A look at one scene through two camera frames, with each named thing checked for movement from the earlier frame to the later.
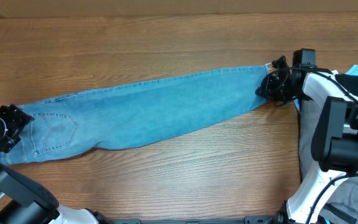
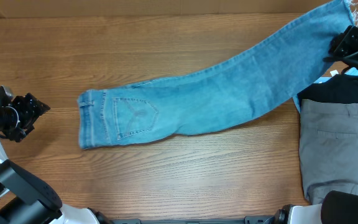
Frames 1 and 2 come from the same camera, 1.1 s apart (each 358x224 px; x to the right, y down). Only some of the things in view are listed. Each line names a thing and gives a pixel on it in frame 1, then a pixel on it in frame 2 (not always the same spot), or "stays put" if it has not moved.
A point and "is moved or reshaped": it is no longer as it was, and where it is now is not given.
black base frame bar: [261, 219] stays put
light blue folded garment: [355, 70] stays put
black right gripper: [268, 91] -> [337, 45]
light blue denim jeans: [84, 121] is moved or reshaped
